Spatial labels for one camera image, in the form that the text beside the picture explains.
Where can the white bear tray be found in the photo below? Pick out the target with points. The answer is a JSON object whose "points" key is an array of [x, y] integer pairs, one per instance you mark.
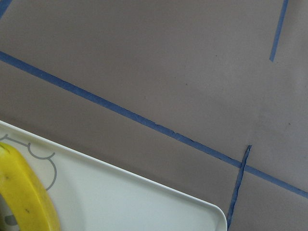
{"points": [[92, 195]]}

